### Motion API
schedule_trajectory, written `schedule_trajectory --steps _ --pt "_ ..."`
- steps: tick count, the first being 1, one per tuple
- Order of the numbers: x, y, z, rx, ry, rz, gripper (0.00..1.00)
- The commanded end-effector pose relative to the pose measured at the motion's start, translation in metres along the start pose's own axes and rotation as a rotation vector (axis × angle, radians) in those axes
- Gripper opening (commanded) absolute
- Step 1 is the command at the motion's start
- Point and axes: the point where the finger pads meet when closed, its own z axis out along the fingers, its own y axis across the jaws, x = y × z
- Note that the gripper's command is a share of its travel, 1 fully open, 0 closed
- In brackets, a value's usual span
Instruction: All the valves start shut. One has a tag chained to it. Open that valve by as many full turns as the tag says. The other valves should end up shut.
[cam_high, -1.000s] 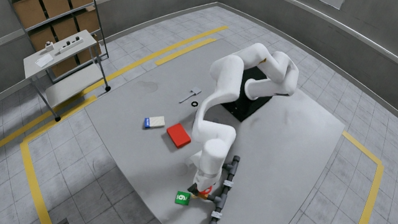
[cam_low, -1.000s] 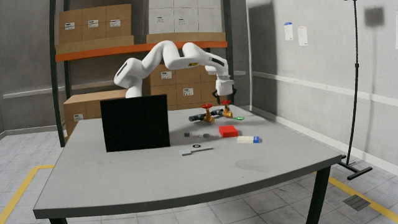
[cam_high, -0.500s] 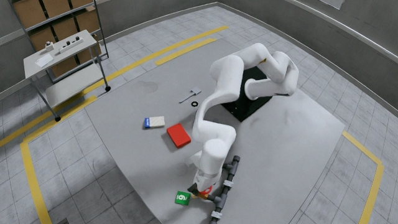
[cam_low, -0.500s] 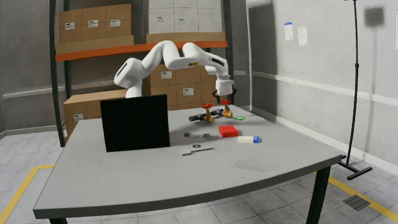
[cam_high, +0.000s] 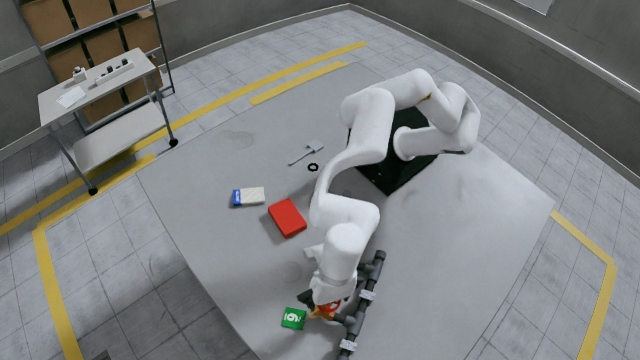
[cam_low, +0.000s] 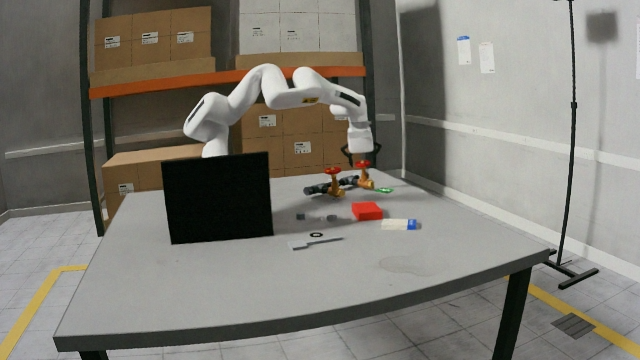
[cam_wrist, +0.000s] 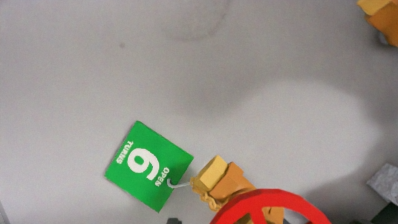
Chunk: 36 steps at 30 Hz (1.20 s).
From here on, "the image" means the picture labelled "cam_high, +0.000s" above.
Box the green square tag with white number 6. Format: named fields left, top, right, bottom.
left=281, top=307, right=320, bottom=330

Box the red rectangular block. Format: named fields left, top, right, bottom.
left=268, top=197, right=307, bottom=239

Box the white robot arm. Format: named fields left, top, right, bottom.
left=303, top=69, right=481, bottom=286

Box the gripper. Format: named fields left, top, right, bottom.
left=296, top=270, right=364, bottom=312

